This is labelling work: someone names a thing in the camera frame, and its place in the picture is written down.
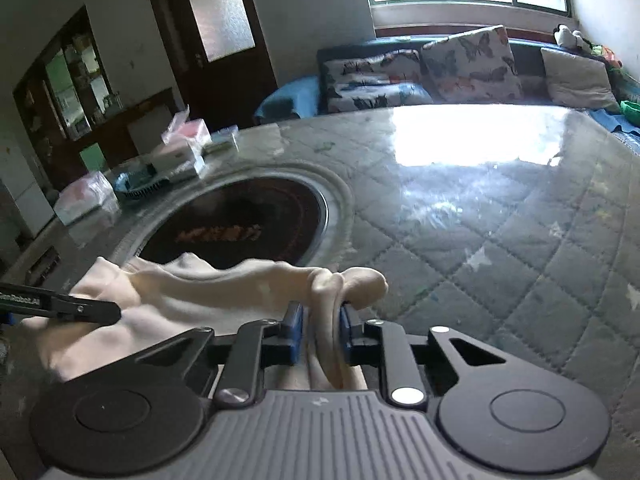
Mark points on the small green packet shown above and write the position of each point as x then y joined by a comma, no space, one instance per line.
221,141

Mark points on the grey quilted star table cover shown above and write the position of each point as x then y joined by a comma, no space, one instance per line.
500,240

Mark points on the upright butterfly print pillow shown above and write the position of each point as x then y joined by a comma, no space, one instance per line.
472,65

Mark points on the cream garment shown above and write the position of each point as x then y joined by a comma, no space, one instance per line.
200,295

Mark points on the blue knitted blanket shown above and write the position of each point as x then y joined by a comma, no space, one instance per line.
617,127

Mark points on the round black induction cooker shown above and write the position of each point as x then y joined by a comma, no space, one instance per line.
240,215

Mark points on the dark wooden door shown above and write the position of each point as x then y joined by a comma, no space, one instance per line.
235,85

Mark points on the flat butterfly print pillow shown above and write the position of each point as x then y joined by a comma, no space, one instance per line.
380,96

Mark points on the colourful toy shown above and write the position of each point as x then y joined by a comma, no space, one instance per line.
607,56

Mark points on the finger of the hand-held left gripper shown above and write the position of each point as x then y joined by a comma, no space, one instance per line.
85,309

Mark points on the dark wooden cabinet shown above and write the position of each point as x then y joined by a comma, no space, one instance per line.
125,120

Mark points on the green bowl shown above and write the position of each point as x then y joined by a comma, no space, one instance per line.
631,111

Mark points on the grey pillow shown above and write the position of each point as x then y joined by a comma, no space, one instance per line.
577,80

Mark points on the large pink white tissue pack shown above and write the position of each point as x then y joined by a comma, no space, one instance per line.
85,197

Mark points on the wide butterfly print pillow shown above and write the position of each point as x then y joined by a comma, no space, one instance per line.
370,67

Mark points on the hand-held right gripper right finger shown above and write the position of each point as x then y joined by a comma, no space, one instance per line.
345,337

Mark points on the white box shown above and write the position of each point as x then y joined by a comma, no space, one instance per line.
177,160

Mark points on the white appliance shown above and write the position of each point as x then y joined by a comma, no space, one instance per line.
25,200

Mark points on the panda plush toy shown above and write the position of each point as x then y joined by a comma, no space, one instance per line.
570,36

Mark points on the blue sofa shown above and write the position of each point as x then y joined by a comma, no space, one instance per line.
530,75

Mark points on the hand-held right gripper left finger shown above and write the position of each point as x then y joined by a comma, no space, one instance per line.
295,332

